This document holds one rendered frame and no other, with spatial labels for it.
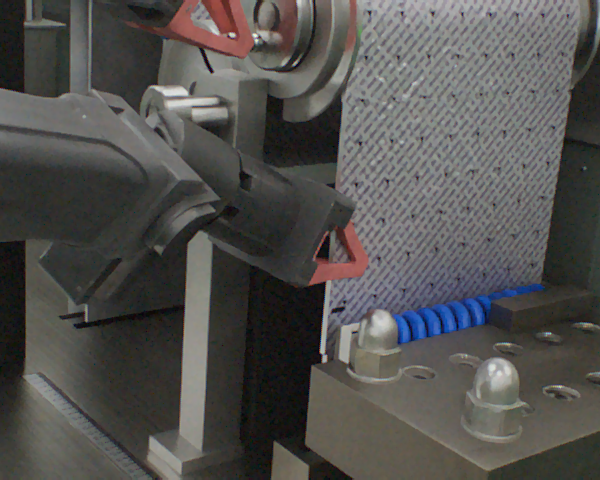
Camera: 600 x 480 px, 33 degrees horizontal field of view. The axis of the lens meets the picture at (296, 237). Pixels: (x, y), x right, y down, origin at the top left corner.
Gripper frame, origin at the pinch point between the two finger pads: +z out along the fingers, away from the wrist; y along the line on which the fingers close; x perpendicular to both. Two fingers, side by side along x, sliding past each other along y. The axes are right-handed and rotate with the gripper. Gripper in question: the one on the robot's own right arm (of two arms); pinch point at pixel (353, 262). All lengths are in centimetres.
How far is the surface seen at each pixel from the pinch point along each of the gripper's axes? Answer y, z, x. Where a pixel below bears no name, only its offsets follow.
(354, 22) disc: 0.7, -10.6, 13.8
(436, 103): 0.3, 0.0, 13.0
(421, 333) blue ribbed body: 3.7, 5.8, -2.4
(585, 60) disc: 0.4, 12.9, 23.3
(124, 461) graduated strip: -11.0, -1.8, -21.8
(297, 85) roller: -3.9, -8.9, 9.2
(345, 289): 0.2, 0.2, -2.0
